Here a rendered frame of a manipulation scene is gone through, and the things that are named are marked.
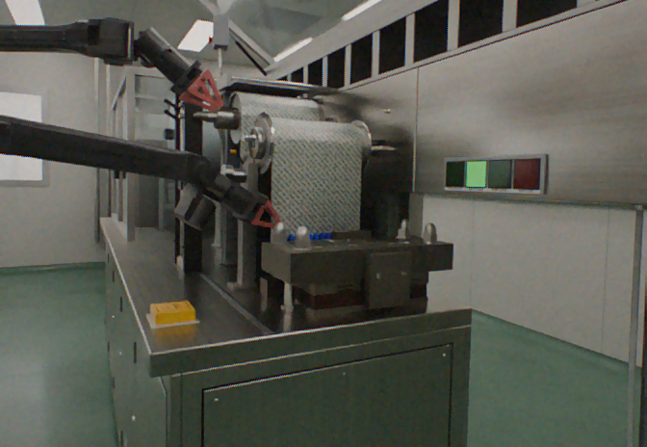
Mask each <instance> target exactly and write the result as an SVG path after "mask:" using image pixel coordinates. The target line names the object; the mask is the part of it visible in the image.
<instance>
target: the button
mask: <svg viewBox="0 0 647 447"><path fill-rule="evenodd" d="M151 317H152V319H153V322H154V324H155V326H159V325H167V324H175V323H184V322H191V321H195V310H194V308H193V307H192V306H191V304H190V303H189V302H188V301H184V302H166V303H156V304H152V305H151Z"/></svg>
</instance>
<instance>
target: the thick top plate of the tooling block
mask: <svg viewBox="0 0 647 447"><path fill-rule="evenodd" d="M422 240H423V238H421V237H416V236H412V238H398V237H397V236H385V237H372V238H371V239H350V240H334V239H321V240H310V248H312V249H311V250H293V247H294V246H295V241H287V242H288V244H284V245H277V244H272V243H271V242H262V264H261V269H262V270H263V271H265V272H267V273H269V274H271V275H273V276H275V277H277V278H279V279H281V280H283V281H285V282H287V283H289V284H301V283H311V282H322V281H332V280H343V279H354V278H364V277H365V267H366V253H378V252H393V251H408V252H411V265H410V274H416V273H426V272H437V271H447V270H452V269H453V244H452V243H447V242H442V241H438V243H436V244H429V243H422Z"/></svg>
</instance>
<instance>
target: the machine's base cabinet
mask: <svg viewBox="0 0 647 447"><path fill-rule="evenodd" d="M104 251H105V268H106V317H105V326H106V345H107V353H108V359H109V367H110V375H111V383H112V390H113V397H114V405H115V413H116V427H117V434H118V442H119V447H467V431H468V405H469V379H470V354H471V329H472V327H471V325H468V326H462V327H456V328H450V329H439V330H434V331H428V332H422V333H416V334H410V335H405V336H399V337H393V338H387V339H381V340H376V341H370V342H364V343H358V344H352V345H347V346H341V347H335V348H329V349H323V350H317V351H312V352H306V353H300V354H294V355H284V356H278V357H272V358H266V359H260V360H254V361H249V362H243V363H237V364H231V365H225V366H220V367H214V368H208V369H202V370H196V371H191V372H185V373H179V374H173V375H167V376H162V377H156V378H150V377H149V375H148V372H147V369H146V366H145V363H144V360H143V357H142V351H141V348H140V345H139V342H138V339H137V336H136V333H135V331H134V327H133V324H132V321H131V318H130V315H129V312H128V309H127V306H126V302H125V299H124V297H123V294H122V291H121V288H120V285H119V282H118V278H117V275H116V270H115V267H114V264H113V261H112V258H111V255H110V252H109V249H108V246H107V243H106V240H105V242H104Z"/></svg>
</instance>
